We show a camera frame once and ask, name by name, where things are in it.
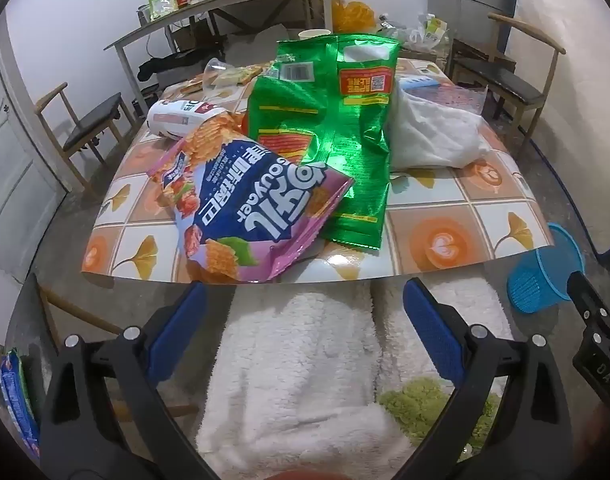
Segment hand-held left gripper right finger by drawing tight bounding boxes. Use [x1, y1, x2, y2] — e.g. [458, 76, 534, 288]
[402, 277, 573, 480]

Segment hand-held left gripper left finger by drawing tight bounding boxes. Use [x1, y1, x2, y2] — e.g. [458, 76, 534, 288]
[39, 281, 220, 480]

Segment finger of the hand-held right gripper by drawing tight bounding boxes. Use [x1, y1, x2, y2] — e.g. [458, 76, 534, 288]
[566, 270, 610, 331]

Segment blue mesh waste basket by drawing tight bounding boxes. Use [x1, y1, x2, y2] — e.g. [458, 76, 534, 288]
[507, 222, 586, 315]

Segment purple snack bag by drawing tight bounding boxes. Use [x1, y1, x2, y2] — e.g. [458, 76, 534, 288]
[147, 111, 356, 283]

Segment green snack bag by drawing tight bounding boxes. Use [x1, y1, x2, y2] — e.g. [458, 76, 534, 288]
[242, 34, 402, 252]

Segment blue medicine box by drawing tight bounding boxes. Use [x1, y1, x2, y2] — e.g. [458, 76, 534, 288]
[399, 76, 440, 93]

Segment plain wooden chair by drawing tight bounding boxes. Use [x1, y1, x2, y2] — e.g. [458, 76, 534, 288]
[35, 280, 136, 341]

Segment white fleece pants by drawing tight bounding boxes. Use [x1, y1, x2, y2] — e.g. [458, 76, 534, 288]
[197, 280, 516, 476]

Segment patterned tablecloth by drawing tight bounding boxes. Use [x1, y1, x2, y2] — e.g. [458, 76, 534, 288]
[82, 57, 556, 286]

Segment blue snack packet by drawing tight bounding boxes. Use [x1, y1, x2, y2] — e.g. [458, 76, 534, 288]
[0, 350, 40, 456]

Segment white plastic bag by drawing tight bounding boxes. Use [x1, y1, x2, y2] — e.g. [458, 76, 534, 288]
[387, 85, 493, 171]

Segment wooden chair black seat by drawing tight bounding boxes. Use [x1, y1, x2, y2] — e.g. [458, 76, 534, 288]
[34, 82, 138, 191]
[447, 12, 568, 151]

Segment white door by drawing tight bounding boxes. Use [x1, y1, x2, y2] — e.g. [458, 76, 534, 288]
[0, 25, 68, 286]

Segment clear plastic bag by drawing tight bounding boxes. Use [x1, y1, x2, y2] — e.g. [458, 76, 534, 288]
[437, 82, 488, 116]

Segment cracker packets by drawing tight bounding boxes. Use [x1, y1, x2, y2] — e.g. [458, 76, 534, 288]
[212, 62, 266, 86]

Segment black cloth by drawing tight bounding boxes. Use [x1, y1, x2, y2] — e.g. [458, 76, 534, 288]
[137, 50, 223, 83]

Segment pile of clear packaging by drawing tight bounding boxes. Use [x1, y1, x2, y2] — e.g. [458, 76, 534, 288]
[380, 12, 453, 53]

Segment orange plastic bag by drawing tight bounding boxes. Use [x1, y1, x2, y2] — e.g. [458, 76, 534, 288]
[332, 0, 378, 35]

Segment long wooden side table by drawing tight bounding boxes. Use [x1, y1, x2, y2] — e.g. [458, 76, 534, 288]
[104, 0, 338, 96]

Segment green packet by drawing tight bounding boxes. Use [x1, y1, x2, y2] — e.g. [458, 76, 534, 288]
[149, 0, 180, 21]

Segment blue cable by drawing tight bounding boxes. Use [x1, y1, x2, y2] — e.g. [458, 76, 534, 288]
[527, 130, 610, 261]

